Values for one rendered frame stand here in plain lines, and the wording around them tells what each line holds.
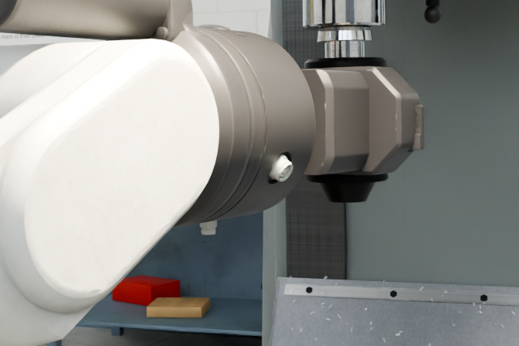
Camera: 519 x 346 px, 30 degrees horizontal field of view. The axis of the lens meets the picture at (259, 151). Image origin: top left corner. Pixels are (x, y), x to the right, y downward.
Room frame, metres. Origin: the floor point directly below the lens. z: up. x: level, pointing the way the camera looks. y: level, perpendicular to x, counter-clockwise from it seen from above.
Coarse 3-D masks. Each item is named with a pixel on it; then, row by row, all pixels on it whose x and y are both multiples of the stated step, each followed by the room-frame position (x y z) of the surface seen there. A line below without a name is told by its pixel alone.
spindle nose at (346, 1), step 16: (304, 0) 0.55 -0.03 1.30; (320, 0) 0.54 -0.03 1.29; (336, 0) 0.53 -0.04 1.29; (352, 0) 0.53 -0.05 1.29; (368, 0) 0.54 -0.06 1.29; (384, 0) 0.55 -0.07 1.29; (304, 16) 0.55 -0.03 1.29; (320, 16) 0.54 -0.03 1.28; (336, 16) 0.53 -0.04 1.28; (352, 16) 0.53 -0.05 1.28; (368, 16) 0.54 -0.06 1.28; (384, 16) 0.55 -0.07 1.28
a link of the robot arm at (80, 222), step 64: (128, 64) 0.32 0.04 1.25; (192, 64) 0.34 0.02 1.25; (0, 128) 0.29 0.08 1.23; (64, 128) 0.29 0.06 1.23; (128, 128) 0.31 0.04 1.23; (192, 128) 0.34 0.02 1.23; (0, 192) 0.28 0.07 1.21; (64, 192) 0.29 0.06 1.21; (128, 192) 0.31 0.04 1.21; (192, 192) 0.34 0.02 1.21; (0, 256) 0.28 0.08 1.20; (64, 256) 0.29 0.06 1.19; (128, 256) 0.31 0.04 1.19; (0, 320) 0.28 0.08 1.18; (64, 320) 0.30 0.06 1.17
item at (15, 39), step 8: (0, 32) 5.49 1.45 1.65; (0, 40) 5.49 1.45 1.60; (8, 40) 5.47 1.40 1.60; (16, 40) 5.45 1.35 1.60; (24, 40) 5.44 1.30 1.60; (32, 40) 5.42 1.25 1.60; (40, 40) 5.41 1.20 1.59; (48, 40) 5.39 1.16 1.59; (56, 40) 5.37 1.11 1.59; (64, 40) 5.36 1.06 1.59; (72, 40) 5.34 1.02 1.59; (80, 40) 5.33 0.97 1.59; (88, 40) 5.31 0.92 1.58; (96, 40) 5.30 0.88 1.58; (104, 40) 5.28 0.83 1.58
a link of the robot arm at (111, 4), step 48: (0, 0) 0.33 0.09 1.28; (48, 0) 0.34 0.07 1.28; (96, 0) 0.36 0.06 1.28; (144, 0) 0.38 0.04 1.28; (0, 48) 0.36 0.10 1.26; (48, 48) 0.35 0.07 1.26; (96, 48) 0.33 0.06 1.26; (192, 48) 0.39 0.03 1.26; (0, 96) 0.34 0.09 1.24; (240, 96) 0.39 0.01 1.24; (240, 144) 0.39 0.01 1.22; (240, 192) 0.41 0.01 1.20
